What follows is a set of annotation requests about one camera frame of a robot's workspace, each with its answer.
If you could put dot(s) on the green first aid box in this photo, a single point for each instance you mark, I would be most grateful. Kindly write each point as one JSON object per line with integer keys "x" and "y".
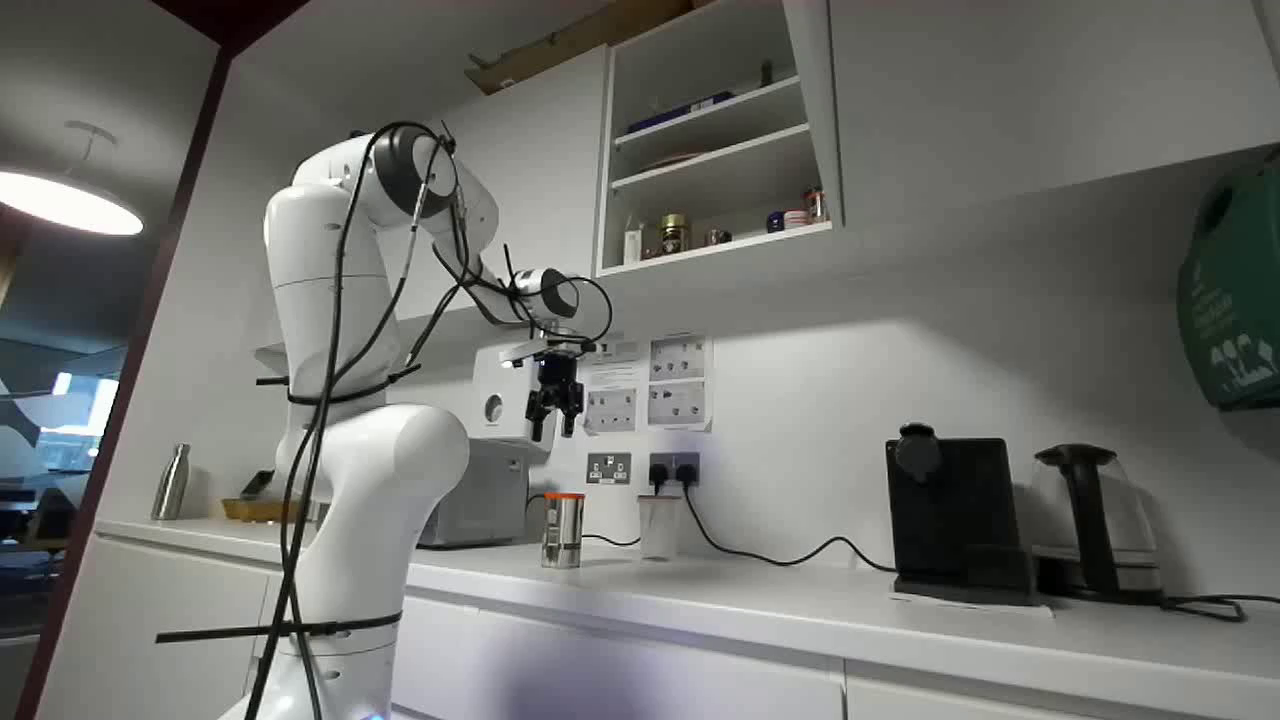
{"x": 1231, "y": 295}

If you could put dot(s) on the clear bottle with orange cap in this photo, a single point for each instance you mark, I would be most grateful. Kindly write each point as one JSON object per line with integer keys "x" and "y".
{"x": 567, "y": 528}

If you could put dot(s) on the white open wall cabinet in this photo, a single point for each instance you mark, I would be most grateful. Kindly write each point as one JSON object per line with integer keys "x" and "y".
{"x": 721, "y": 134}

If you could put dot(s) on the white paper towel dispenser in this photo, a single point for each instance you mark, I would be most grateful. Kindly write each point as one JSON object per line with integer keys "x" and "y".
{"x": 500, "y": 397}

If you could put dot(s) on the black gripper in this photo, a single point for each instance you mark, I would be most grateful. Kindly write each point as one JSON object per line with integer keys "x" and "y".
{"x": 549, "y": 365}

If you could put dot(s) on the silver thermos flask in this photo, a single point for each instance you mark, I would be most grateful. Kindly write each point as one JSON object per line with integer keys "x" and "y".
{"x": 174, "y": 486}

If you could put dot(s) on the round ceiling lamp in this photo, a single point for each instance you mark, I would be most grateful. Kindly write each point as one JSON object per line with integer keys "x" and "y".
{"x": 68, "y": 203}

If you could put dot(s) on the black coffee machine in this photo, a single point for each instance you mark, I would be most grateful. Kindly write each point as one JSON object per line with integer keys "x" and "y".
{"x": 952, "y": 520}

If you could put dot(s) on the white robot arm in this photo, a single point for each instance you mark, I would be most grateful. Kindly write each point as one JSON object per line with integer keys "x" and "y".
{"x": 361, "y": 469}

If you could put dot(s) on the black electric kettle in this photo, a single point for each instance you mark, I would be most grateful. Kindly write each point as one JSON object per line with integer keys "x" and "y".
{"x": 1108, "y": 551}

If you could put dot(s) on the clear plastic cup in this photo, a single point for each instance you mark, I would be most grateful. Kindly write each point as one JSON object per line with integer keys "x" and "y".
{"x": 657, "y": 527}

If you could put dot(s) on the wooden tray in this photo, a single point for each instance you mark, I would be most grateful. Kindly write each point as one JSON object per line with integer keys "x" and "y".
{"x": 260, "y": 510}

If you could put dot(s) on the double wall socket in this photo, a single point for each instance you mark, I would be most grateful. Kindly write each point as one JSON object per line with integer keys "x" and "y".
{"x": 673, "y": 465}

